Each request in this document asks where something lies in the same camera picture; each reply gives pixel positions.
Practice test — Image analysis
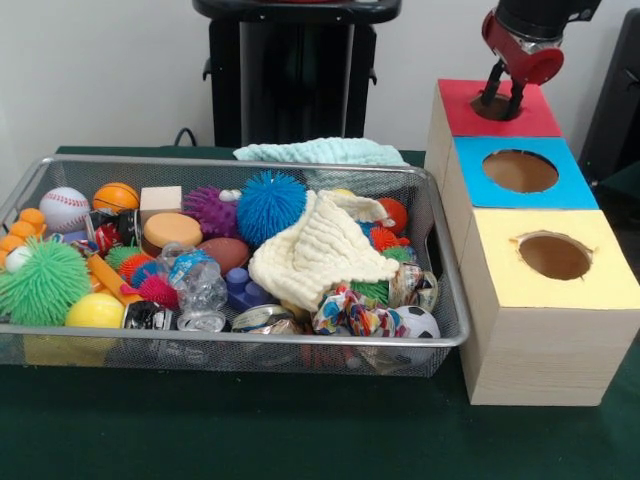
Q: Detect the blue spiky ball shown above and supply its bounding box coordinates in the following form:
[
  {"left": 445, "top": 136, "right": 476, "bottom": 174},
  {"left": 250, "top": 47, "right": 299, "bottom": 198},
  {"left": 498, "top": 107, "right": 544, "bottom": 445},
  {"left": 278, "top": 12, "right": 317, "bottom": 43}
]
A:
[{"left": 236, "top": 170, "right": 307, "bottom": 246}]

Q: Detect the small soccer ball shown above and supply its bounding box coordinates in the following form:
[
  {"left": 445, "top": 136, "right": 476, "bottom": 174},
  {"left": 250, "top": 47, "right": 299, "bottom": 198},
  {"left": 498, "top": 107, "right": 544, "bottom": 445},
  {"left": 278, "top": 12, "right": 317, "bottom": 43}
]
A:
[{"left": 396, "top": 304, "right": 441, "bottom": 339}]

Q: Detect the wooden box with three holes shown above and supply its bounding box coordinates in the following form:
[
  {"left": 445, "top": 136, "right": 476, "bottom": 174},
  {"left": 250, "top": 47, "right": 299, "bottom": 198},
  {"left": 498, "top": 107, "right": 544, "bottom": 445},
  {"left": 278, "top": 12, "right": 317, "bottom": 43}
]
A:
[{"left": 425, "top": 78, "right": 640, "bottom": 407}]

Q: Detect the green spiky ball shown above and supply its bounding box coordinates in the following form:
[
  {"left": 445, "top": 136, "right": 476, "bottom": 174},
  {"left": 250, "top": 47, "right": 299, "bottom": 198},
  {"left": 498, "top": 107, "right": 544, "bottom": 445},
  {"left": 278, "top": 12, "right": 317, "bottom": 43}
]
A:
[{"left": 0, "top": 235, "right": 92, "bottom": 326}]

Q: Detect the multicoloured patterned cloth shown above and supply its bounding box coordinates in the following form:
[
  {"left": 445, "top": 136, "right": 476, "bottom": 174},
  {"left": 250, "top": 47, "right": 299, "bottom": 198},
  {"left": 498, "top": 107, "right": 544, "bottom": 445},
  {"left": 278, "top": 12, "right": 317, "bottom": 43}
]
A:
[{"left": 312, "top": 283, "right": 401, "bottom": 337}]

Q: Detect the red ball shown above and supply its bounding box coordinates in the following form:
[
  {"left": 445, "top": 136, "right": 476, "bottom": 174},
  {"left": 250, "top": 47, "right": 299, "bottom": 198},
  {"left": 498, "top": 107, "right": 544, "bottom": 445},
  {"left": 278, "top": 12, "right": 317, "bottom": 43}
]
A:
[{"left": 378, "top": 197, "right": 409, "bottom": 236}]

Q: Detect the cream waffle cloth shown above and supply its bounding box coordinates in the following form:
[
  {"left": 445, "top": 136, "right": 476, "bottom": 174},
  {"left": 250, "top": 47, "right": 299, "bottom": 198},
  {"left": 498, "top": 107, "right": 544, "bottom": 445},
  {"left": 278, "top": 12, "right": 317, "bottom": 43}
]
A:
[{"left": 248, "top": 190, "right": 400, "bottom": 313}]

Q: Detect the mint green cloth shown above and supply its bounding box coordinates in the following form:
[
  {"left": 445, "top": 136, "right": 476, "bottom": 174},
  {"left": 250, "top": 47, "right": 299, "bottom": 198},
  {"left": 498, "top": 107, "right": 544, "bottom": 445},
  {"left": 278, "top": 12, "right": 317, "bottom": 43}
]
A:
[{"left": 233, "top": 138, "right": 406, "bottom": 169}]

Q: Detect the yellow tennis ball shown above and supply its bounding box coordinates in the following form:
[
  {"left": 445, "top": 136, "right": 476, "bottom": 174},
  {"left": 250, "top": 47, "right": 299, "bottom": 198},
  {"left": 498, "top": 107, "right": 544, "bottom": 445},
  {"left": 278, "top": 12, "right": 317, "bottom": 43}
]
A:
[{"left": 65, "top": 293, "right": 125, "bottom": 329}]

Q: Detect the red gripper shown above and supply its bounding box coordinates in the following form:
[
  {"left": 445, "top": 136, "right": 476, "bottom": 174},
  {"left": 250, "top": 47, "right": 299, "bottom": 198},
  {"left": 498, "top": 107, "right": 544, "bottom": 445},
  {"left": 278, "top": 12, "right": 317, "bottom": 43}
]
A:
[{"left": 482, "top": 10, "right": 566, "bottom": 121}]

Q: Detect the purple spiky ball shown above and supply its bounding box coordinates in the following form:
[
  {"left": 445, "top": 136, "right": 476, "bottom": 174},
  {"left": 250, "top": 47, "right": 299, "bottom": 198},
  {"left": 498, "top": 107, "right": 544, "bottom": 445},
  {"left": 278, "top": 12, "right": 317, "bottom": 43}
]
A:
[{"left": 183, "top": 186, "right": 240, "bottom": 239}]

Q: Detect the dark green tablecloth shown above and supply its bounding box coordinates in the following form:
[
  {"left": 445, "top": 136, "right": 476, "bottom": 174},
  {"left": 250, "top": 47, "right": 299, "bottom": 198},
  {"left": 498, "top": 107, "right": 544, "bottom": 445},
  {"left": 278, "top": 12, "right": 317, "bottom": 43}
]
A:
[{"left": 0, "top": 145, "right": 640, "bottom": 480}]

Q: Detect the black chair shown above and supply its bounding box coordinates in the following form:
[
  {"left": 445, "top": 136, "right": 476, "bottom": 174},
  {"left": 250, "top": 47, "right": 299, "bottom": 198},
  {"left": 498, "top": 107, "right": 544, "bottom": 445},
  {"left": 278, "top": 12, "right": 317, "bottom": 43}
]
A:
[{"left": 575, "top": 10, "right": 640, "bottom": 201}]

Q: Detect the white baseball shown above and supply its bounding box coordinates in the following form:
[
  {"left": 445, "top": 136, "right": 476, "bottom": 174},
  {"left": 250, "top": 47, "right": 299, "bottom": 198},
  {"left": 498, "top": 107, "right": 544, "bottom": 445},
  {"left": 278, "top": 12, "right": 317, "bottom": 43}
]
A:
[{"left": 39, "top": 188, "right": 91, "bottom": 233}]

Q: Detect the clear mesh bin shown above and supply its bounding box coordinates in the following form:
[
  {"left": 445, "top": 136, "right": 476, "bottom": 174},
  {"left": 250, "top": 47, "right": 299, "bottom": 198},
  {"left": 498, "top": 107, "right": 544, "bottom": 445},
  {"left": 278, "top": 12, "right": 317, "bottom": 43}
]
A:
[{"left": 0, "top": 155, "right": 471, "bottom": 378}]

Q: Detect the small orange basketball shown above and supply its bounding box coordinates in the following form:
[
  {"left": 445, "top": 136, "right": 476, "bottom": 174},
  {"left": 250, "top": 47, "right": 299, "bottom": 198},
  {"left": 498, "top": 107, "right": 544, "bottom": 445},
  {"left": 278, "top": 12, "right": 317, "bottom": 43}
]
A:
[{"left": 92, "top": 182, "right": 140, "bottom": 213}]

